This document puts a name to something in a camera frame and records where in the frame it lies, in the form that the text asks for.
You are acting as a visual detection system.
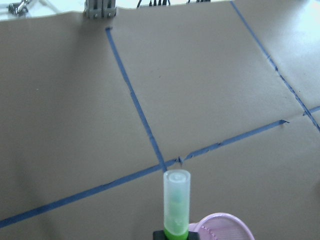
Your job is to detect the green marker pen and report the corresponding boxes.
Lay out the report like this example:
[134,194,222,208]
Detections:
[163,169,191,240]

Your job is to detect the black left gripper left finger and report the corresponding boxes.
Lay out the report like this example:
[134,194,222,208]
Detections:
[152,230,166,240]

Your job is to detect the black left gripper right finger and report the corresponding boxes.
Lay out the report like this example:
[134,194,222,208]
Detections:
[187,231,201,240]

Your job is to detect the pink mesh pen holder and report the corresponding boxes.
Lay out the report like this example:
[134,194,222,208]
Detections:
[188,212,255,240]

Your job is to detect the aluminium frame post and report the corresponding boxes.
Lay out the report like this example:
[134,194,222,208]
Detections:
[84,0,117,19]

